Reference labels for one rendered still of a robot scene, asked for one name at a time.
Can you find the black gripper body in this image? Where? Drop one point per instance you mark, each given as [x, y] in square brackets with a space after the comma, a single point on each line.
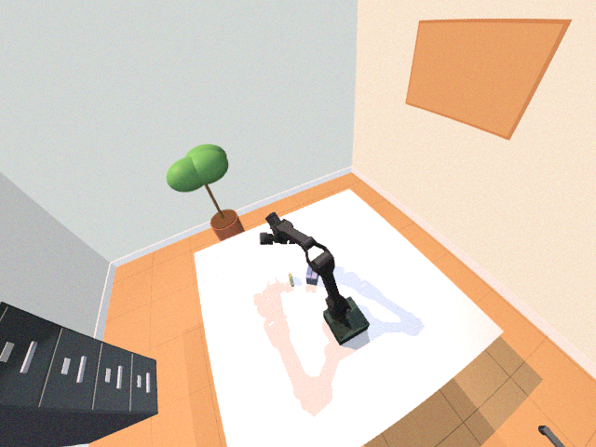
[264, 239]

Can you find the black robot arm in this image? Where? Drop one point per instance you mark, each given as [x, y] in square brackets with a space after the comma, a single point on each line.
[324, 264]

